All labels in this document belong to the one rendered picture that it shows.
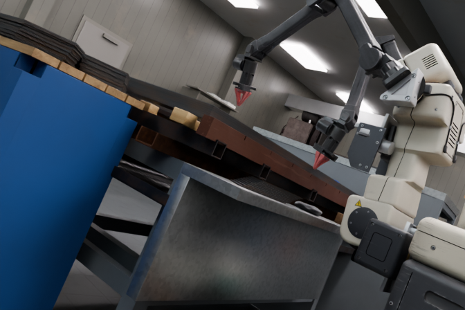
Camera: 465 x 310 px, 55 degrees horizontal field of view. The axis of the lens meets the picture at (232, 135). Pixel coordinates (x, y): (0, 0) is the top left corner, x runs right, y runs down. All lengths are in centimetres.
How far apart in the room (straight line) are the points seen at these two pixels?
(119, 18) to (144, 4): 63
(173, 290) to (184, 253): 11
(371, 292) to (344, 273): 17
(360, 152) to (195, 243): 64
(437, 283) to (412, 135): 53
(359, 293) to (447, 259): 145
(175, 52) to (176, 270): 874
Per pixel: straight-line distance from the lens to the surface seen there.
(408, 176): 159
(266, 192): 135
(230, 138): 134
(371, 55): 157
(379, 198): 155
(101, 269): 155
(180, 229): 126
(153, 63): 963
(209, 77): 1060
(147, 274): 125
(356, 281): 271
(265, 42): 197
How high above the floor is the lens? 71
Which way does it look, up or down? 4 degrees up
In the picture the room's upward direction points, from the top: 24 degrees clockwise
